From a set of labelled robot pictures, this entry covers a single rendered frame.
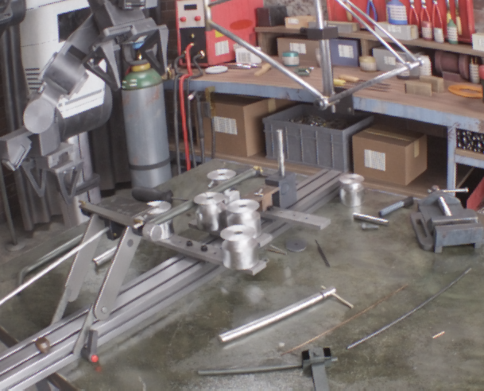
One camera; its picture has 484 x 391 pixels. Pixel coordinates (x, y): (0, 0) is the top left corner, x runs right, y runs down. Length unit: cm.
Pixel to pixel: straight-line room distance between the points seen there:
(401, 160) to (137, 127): 121
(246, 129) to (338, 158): 45
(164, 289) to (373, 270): 32
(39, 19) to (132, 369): 93
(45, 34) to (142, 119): 147
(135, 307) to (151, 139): 203
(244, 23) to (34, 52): 194
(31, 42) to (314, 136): 147
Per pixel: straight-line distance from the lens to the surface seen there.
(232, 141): 279
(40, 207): 346
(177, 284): 89
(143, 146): 284
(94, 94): 151
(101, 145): 372
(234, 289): 92
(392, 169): 240
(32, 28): 146
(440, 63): 279
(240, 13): 320
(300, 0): 332
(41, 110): 93
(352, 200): 116
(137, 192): 127
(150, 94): 279
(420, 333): 79
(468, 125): 213
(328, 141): 251
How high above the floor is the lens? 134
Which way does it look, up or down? 22 degrees down
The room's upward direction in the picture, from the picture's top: 5 degrees counter-clockwise
